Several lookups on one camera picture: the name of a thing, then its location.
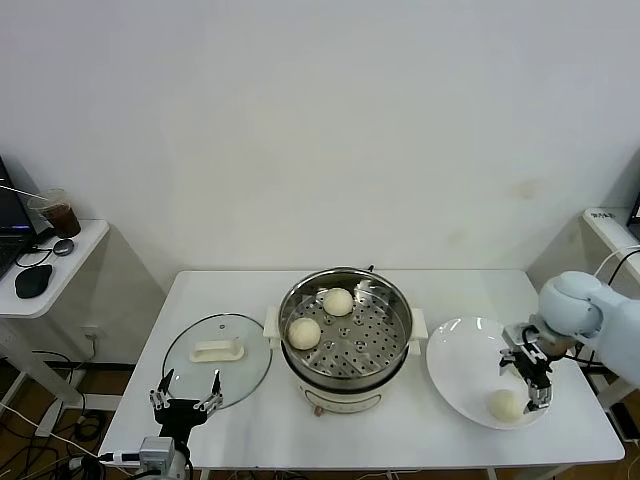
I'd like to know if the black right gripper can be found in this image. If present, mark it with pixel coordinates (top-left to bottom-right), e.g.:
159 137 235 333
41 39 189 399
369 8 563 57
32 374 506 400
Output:
498 344 554 414

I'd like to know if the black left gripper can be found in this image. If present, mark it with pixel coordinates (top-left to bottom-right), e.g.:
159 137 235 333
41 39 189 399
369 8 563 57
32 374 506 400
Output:
148 368 225 442

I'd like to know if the glass lid cream handle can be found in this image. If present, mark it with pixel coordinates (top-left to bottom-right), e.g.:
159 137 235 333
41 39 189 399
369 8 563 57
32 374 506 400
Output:
162 312 274 412

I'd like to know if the steel perforated steamer basket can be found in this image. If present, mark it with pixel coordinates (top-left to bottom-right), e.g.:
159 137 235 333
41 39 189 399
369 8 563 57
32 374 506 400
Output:
263 268 429 389

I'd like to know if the white round plate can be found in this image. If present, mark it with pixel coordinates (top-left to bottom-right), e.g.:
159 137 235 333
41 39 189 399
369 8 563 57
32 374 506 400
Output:
425 315 555 430

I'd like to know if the cream electric pot base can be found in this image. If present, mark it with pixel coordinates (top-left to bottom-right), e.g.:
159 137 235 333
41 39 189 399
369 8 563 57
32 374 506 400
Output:
282 349 401 417

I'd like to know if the white side table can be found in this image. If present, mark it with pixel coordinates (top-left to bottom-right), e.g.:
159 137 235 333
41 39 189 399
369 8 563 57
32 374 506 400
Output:
527 207 640 311
0 218 169 436

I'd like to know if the black computer mouse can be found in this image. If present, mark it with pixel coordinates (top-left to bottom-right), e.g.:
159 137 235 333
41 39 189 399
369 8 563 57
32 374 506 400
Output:
14 263 54 299

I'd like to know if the clear iced coffee cup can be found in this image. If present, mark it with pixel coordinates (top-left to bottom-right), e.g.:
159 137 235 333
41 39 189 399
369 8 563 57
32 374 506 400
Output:
27 187 83 239

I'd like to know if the black laptop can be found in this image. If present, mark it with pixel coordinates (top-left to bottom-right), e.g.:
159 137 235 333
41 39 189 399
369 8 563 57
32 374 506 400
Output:
0 153 40 281

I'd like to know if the thin white straw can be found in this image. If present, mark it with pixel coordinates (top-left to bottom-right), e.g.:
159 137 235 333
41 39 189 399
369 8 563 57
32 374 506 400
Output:
0 183 44 199

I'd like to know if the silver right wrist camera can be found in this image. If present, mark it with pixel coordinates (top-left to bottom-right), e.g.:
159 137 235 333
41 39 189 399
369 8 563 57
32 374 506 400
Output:
502 323 534 349

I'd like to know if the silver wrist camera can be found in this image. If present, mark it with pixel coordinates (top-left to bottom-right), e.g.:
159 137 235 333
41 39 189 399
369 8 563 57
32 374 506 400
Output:
502 323 534 349
138 435 176 474

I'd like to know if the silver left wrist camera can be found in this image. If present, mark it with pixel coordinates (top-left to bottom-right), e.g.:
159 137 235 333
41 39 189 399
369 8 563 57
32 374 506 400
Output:
138 435 176 474

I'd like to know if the black floor cable bundle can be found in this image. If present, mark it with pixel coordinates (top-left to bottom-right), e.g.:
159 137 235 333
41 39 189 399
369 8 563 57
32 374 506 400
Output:
0 344 109 480

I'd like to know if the white hanging cable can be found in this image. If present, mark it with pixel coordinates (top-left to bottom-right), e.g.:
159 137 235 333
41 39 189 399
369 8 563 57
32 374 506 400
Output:
593 246 640 279

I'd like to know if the black hanging cable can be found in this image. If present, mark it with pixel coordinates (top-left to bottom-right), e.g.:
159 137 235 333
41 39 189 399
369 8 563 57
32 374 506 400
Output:
606 248 640 290

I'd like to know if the thin black desk cable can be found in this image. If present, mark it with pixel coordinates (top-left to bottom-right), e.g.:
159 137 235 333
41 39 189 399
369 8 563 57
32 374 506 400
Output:
16 243 56 269

